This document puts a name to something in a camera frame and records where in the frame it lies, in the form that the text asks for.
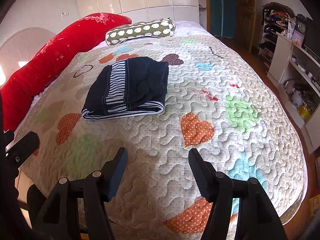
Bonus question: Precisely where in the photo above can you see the white shelf unit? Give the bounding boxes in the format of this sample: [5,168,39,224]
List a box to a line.
[257,4,320,156]

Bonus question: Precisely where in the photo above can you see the long red pillow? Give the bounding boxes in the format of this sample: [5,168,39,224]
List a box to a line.
[1,12,132,131]

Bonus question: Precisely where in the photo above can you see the black flat television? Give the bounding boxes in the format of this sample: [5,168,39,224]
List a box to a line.
[303,17,320,57]

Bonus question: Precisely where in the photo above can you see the wooden door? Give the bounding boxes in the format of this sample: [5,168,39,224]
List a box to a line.
[206,0,256,52]

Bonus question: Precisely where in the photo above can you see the navy frog print pants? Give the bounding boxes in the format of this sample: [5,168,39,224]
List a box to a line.
[81,57,169,120]

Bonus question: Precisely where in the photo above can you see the green white patterned pillow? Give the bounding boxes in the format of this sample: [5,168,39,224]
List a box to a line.
[105,18,176,46]

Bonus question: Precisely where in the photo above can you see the yellow jar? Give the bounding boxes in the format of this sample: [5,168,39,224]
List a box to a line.
[297,105,311,122]

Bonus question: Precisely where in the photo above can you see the white arched headboard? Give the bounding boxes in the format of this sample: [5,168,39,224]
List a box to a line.
[0,27,55,86]

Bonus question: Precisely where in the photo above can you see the dark analog clock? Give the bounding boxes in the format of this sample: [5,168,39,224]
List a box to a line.
[296,14,307,34]

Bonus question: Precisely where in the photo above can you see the heart patterned quilt bedspread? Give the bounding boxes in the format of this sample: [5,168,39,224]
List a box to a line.
[17,22,308,239]

